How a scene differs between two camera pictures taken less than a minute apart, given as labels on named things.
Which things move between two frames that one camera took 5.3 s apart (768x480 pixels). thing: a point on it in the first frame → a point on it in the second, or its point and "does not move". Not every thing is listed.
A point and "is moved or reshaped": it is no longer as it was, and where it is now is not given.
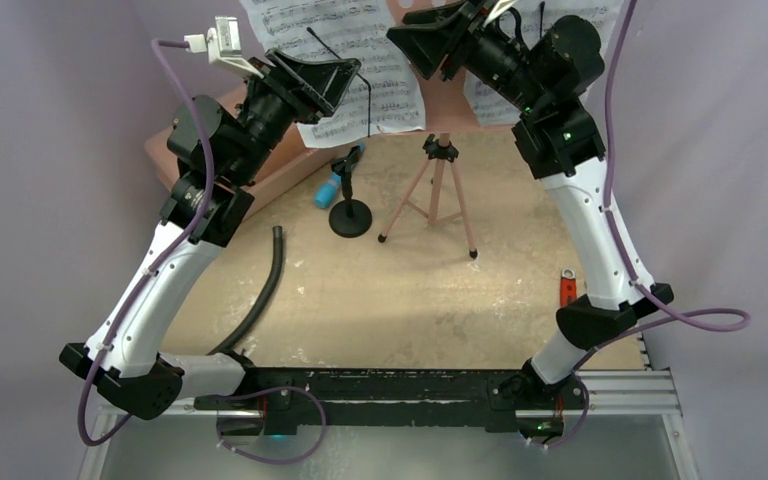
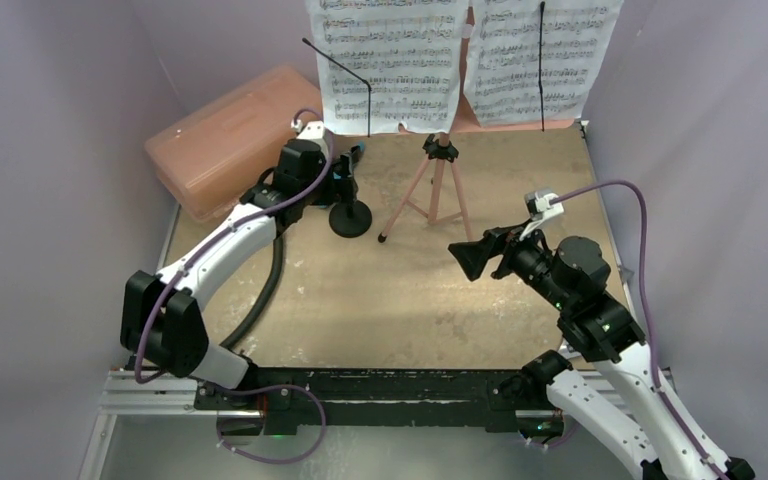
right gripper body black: x=462 y=31 → x=502 y=249
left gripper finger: x=325 y=82 → x=347 y=161
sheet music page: x=383 y=97 is moved or reshaped
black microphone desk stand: x=349 y=218 does not move
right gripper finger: x=427 y=36 → x=472 y=256
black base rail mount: x=370 y=399 does not move
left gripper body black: x=294 y=97 → x=339 y=188
